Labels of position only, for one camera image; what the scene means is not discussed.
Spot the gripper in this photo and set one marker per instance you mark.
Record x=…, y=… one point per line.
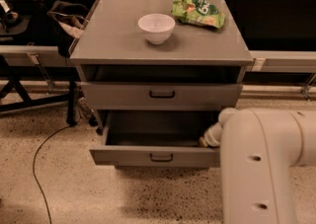
x=211, y=136

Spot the grey drawer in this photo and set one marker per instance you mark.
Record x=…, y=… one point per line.
x=160, y=96
x=156, y=139

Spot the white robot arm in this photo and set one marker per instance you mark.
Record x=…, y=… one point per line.
x=256, y=149

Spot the grey drawer cabinet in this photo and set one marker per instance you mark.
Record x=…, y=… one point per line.
x=113, y=50

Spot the grey top drawer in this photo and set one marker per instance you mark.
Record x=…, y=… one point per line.
x=160, y=96

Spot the white ceramic bowl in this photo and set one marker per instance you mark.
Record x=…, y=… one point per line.
x=156, y=28

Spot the green snack bag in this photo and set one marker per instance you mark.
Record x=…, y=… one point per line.
x=198, y=12

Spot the black metal stand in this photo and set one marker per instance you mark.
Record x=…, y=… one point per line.
x=27, y=102

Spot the dark backpack on chair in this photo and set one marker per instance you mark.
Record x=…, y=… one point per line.
x=16, y=15

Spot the black bag with straps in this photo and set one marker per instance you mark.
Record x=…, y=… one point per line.
x=69, y=19

